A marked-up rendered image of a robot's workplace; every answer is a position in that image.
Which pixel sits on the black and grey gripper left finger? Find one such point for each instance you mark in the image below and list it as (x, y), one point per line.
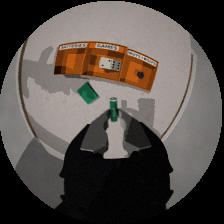
(90, 140)

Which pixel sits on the orange bin rack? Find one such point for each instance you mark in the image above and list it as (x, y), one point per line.
(69, 62)

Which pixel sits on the white domino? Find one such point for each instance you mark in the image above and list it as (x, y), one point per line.
(111, 64)

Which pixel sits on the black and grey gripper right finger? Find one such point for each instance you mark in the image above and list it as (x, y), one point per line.
(138, 137)

